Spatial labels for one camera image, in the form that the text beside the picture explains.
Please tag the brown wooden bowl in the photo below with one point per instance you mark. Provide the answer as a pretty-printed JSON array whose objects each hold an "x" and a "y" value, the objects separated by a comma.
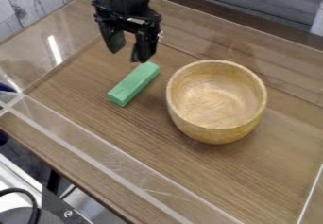
[{"x": 216, "y": 101}]

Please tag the black metal bracket with screw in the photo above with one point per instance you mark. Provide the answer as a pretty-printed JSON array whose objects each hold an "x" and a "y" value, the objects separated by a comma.
[{"x": 56, "y": 212}]

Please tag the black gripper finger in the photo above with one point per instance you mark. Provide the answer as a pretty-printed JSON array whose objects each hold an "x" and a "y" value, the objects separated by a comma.
[
  {"x": 144, "y": 46},
  {"x": 112, "y": 32}
]

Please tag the blue object left edge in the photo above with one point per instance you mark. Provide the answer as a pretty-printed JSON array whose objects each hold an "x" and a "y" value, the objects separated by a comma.
[{"x": 5, "y": 88}]

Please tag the clear acrylic enclosure wall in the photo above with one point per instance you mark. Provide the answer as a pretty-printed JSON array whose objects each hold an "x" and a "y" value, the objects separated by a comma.
[{"x": 123, "y": 153}]

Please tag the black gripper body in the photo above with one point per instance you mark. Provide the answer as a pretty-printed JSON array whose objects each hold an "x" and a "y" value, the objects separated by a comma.
[{"x": 132, "y": 13}]

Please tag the green rectangular block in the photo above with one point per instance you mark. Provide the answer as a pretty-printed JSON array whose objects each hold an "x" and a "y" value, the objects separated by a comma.
[{"x": 133, "y": 83}]

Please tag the black table leg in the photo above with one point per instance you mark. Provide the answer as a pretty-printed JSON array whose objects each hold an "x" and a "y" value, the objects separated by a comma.
[{"x": 53, "y": 182}]

